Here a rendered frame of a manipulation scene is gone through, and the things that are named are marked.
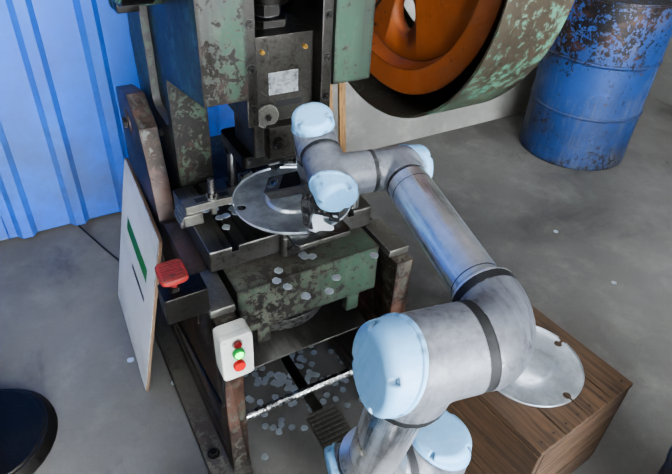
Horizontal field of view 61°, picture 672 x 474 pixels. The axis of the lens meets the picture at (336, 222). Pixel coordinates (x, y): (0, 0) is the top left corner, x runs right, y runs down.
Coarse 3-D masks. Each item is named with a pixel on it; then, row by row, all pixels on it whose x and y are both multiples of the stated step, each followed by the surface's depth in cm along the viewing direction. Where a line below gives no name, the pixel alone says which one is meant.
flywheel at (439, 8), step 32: (384, 0) 146; (416, 0) 135; (448, 0) 125; (480, 0) 112; (384, 32) 150; (416, 32) 138; (448, 32) 128; (480, 32) 114; (384, 64) 147; (416, 64) 139; (448, 64) 125
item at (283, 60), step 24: (264, 24) 120; (288, 24) 124; (264, 48) 118; (288, 48) 121; (312, 48) 124; (264, 72) 121; (288, 72) 124; (312, 72) 128; (264, 96) 125; (288, 96) 128; (240, 120) 134; (264, 120) 126; (288, 120) 130; (264, 144) 131; (288, 144) 131
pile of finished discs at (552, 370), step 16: (544, 336) 164; (544, 352) 159; (560, 352) 160; (528, 368) 154; (544, 368) 154; (560, 368) 155; (576, 368) 155; (512, 384) 150; (528, 384) 150; (544, 384) 150; (560, 384) 151; (576, 384) 151; (528, 400) 146; (544, 400) 146; (560, 400) 146
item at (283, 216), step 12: (288, 168) 150; (252, 180) 144; (264, 180) 145; (240, 192) 140; (252, 192) 140; (240, 204) 136; (252, 204) 136; (264, 204) 136; (276, 204) 135; (288, 204) 136; (300, 204) 136; (240, 216) 131; (252, 216) 132; (264, 216) 132; (276, 216) 133; (288, 216) 133; (300, 216) 133; (264, 228) 129; (276, 228) 129; (288, 228) 129; (300, 228) 129
